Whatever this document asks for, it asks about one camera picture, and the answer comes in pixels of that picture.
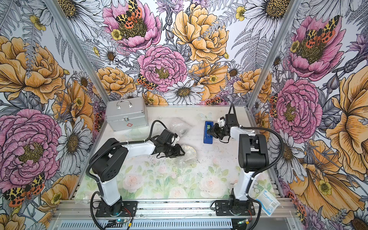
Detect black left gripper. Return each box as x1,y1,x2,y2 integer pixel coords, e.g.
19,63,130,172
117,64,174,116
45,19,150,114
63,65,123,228
162,142,185,159

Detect blue tape dispenser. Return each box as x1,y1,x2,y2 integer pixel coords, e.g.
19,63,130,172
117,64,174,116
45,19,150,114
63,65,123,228
203,121,214,144

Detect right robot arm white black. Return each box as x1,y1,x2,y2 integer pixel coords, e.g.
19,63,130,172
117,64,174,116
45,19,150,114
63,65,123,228
204,104,282,216

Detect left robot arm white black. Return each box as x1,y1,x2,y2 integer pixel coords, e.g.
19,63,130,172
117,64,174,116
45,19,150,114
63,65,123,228
85,120,185,217

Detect silver metal first aid case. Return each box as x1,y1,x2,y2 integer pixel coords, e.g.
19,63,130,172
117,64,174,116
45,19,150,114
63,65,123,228
105,97,148,132

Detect white surgical packet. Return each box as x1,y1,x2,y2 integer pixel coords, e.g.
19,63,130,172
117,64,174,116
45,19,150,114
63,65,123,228
255,189,280,217

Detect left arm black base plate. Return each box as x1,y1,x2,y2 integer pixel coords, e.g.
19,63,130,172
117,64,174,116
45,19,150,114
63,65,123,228
95,200,138,218

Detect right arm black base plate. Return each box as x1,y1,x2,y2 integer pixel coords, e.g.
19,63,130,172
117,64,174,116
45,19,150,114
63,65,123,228
214,200,256,216

